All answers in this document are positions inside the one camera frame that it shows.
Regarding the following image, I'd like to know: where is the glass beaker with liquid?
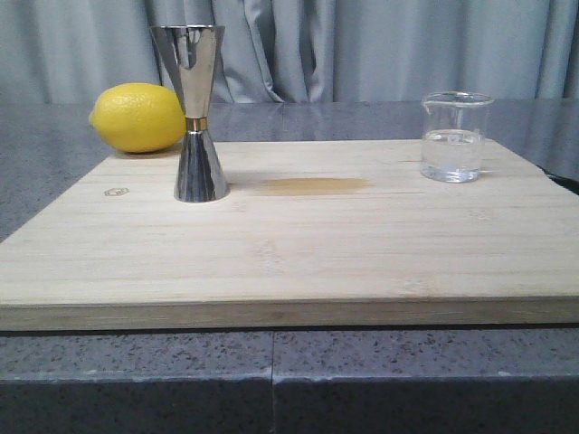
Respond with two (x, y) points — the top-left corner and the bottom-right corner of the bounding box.
(420, 91), (494, 184)

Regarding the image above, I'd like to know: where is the steel double jigger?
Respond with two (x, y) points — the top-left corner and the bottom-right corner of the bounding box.
(151, 24), (229, 203)

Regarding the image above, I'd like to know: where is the wooden cutting board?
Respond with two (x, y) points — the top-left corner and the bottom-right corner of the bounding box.
(1, 140), (578, 331)

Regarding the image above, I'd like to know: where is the yellow lemon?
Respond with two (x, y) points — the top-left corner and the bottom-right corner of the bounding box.
(89, 82), (185, 153)

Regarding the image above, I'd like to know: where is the grey curtain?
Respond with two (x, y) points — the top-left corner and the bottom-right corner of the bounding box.
(1, 1), (578, 103)

